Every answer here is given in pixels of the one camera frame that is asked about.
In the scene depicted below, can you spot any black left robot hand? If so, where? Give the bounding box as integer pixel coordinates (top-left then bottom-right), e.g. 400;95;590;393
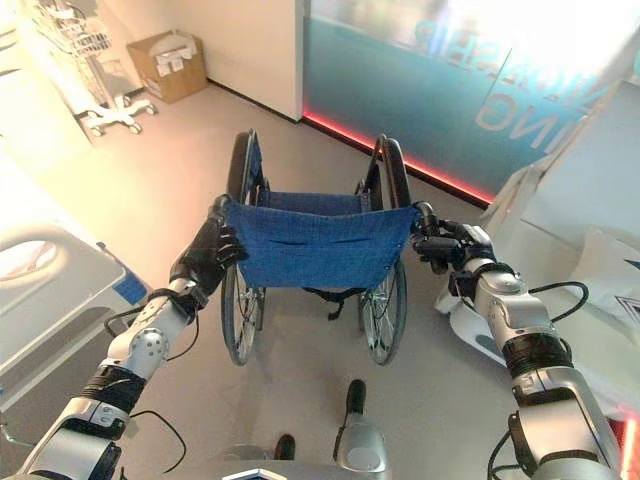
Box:
169;208;250;298

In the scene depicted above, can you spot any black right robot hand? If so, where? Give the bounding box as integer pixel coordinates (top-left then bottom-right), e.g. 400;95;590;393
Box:
411;222;497;276

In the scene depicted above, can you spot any blue fabric wheelchair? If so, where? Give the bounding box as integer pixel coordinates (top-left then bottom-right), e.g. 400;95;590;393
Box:
207;128;440;367

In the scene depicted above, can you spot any white hospital bed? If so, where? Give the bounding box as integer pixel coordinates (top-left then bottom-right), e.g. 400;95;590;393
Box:
0;149;154;416

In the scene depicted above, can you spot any red led floor strip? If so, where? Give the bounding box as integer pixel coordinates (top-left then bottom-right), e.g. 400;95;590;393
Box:
299;102;494;209

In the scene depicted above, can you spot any frosted teal glass partition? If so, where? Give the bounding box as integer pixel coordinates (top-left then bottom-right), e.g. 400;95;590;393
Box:
301;0;626;166

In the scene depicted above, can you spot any brown cardboard box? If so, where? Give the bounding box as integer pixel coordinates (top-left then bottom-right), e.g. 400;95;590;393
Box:
126;29;210;105

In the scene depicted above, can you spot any silver robot right leg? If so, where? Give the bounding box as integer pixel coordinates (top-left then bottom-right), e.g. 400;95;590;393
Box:
333;379;392;480

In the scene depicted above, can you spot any white wheeled medical stand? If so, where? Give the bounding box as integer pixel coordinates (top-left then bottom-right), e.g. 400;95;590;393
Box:
29;0;160;137

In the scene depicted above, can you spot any silver robot torso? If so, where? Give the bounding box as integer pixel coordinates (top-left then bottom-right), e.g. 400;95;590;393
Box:
212;443;351;480

